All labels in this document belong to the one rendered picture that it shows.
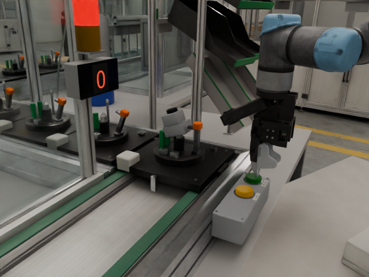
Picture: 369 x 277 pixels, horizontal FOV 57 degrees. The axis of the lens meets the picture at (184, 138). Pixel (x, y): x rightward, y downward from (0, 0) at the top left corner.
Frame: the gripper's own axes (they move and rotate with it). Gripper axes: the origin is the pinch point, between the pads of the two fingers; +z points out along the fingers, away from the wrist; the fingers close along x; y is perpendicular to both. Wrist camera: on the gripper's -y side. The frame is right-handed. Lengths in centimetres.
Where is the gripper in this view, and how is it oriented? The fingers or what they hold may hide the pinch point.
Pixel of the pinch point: (254, 170)
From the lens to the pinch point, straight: 83.7
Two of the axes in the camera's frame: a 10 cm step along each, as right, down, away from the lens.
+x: 4.6, -3.1, 8.3
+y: 8.9, 1.9, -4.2
